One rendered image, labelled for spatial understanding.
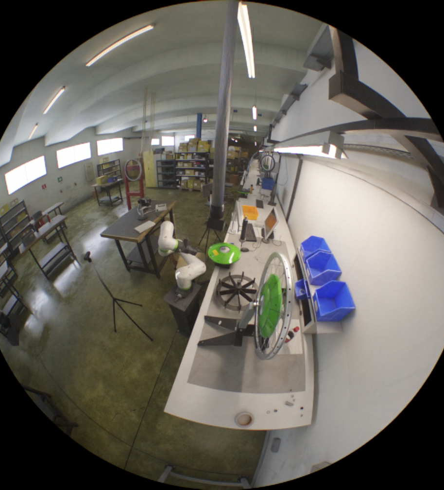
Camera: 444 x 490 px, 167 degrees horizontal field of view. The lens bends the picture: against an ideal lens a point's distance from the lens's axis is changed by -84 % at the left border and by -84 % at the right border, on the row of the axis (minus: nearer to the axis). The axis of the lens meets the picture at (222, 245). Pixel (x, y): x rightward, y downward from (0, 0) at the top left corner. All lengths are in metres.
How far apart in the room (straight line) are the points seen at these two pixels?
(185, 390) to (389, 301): 1.18
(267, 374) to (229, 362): 0.27
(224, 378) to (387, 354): 0.89
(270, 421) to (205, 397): 0.43
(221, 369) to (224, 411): 0.29
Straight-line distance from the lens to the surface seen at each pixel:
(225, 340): 1.03
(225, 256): 1.36
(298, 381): 1.20
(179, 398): 1.08
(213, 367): 1.06
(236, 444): 2.14
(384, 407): 0.92
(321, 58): 2.25
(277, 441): 1.81
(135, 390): 2.16
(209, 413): 1.07
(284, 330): 0.54
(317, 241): 1.46
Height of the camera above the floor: 1.97
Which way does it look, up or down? 36 degrees down
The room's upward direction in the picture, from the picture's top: 4 degrees clockwise
